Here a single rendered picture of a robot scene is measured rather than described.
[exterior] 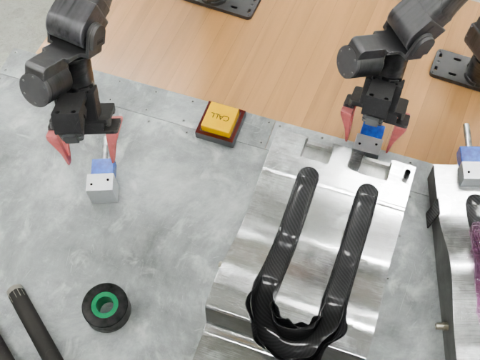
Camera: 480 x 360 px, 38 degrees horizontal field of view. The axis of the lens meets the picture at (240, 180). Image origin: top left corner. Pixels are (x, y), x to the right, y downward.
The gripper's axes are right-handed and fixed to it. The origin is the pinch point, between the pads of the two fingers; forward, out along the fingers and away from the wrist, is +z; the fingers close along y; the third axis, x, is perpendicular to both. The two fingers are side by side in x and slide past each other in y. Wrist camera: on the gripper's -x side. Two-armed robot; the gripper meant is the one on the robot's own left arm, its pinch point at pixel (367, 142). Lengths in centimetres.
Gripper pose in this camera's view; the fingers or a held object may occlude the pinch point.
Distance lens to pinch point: 133.0
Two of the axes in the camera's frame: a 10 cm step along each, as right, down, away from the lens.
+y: 9.4, 2.9, -1.8
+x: 3.1, -5.0, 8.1
